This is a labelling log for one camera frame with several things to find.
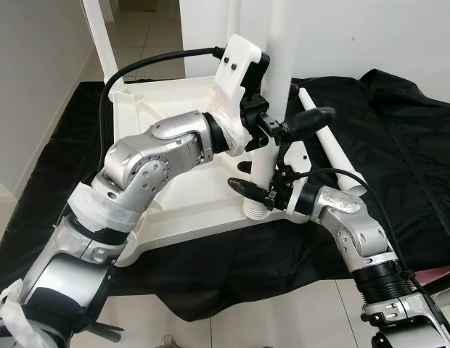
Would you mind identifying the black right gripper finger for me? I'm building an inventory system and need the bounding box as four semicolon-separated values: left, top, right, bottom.
229;178;273;202

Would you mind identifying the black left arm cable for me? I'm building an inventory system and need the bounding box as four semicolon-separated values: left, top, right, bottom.
100;47;229;146

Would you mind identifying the pink plastic seat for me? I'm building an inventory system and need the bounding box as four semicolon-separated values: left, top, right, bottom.
421;267;450;281

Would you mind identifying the black cloth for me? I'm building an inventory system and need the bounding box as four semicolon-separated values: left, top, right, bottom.
0;69;450;323

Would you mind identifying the black metal pole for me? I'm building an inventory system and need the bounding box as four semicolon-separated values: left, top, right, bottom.
87;323;124;343

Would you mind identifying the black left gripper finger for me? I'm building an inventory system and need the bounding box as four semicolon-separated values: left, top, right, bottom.
283;107;336;137

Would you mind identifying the white plastic table leg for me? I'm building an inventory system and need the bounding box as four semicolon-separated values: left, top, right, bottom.
83;0;131;91
298;88;368;196
243;0;297;218

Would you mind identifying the white plastic table top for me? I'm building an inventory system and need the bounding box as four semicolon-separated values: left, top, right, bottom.
109;72;284;269

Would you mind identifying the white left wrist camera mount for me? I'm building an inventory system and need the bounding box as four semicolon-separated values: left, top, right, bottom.
214;35;271;157

